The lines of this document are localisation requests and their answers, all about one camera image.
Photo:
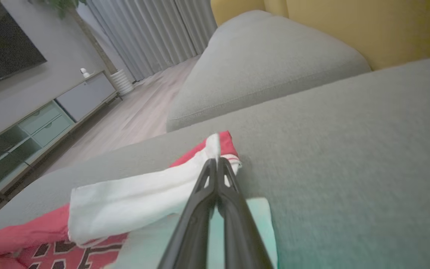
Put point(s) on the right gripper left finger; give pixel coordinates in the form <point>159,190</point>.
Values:
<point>192,231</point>

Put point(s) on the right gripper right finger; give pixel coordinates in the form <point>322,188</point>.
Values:
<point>241,235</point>

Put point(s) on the red Bulls jersey white sleeves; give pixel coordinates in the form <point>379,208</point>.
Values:
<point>125,205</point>

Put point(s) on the grey fabric sofa seat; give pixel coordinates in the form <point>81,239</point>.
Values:
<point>349,157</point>

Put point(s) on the white ribbed plant pot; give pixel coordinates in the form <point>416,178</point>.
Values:
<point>122,82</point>

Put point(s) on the grey fabric sofa cushion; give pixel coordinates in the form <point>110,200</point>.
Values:
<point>267,63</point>

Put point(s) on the grey television cabinet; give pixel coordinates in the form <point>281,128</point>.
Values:
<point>84,95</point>

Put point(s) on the small white figurine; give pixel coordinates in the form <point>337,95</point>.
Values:
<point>84,72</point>

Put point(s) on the grey pleated curtain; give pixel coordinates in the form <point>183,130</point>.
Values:
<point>155,33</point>

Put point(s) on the yellow upholstered back panel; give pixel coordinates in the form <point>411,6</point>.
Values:
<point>386,26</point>

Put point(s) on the green indoor tree plant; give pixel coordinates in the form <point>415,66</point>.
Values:
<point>64,5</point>

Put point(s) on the black flat screen television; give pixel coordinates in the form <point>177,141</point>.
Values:
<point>2,41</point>

